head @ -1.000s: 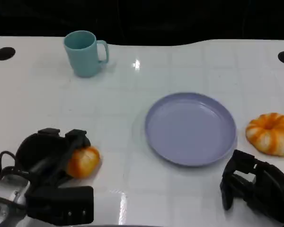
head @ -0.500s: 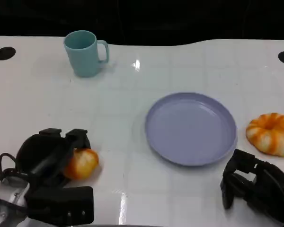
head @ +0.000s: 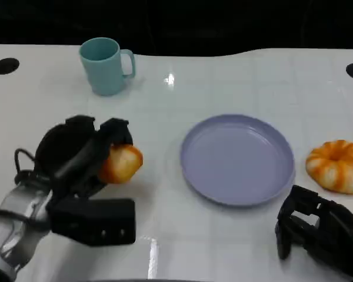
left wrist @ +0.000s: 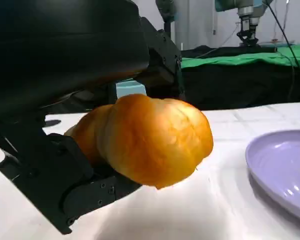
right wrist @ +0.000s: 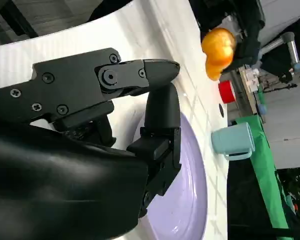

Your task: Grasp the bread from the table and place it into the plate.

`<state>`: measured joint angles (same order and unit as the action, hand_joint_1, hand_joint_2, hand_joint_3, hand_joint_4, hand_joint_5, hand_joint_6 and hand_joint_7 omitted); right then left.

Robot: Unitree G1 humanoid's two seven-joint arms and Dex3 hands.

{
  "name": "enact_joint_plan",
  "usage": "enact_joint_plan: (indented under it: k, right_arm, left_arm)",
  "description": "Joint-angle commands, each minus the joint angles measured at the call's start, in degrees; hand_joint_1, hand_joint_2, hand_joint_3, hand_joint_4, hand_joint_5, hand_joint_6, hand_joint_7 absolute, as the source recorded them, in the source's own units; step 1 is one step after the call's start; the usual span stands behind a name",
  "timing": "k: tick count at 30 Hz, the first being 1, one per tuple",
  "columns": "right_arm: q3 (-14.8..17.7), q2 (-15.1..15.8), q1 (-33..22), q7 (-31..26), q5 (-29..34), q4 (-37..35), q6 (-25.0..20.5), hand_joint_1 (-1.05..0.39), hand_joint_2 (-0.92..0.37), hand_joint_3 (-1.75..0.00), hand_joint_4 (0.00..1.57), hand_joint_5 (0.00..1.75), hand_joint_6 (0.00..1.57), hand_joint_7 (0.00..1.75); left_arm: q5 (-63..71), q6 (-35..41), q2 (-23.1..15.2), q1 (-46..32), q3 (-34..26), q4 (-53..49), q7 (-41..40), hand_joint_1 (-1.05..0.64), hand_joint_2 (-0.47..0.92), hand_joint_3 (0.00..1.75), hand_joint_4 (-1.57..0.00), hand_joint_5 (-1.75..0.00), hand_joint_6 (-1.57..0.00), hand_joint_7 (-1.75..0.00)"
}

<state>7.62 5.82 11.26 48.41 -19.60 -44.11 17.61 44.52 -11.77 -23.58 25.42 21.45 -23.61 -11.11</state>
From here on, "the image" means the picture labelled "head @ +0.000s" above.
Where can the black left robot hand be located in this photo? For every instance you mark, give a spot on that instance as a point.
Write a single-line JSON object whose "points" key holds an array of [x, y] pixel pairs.
{"points": [[64, 152]]}

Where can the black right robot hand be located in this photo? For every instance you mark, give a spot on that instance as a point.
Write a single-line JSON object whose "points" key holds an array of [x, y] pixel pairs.
{"points": [[326, 232]]}

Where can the orange white toy bread roll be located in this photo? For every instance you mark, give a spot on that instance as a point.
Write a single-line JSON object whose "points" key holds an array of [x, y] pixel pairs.
{"points": [[123, 164], [338, 170]]}

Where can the pale green mug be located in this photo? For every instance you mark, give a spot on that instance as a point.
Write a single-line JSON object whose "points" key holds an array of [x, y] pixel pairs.
{"points": [[103, 70]]}

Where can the lilac plate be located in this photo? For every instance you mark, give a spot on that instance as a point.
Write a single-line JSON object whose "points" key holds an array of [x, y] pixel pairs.
{"points": [[238, 161]]}

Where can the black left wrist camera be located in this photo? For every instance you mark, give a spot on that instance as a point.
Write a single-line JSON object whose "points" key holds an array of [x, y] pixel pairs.
{"points": [[91, 220]]}

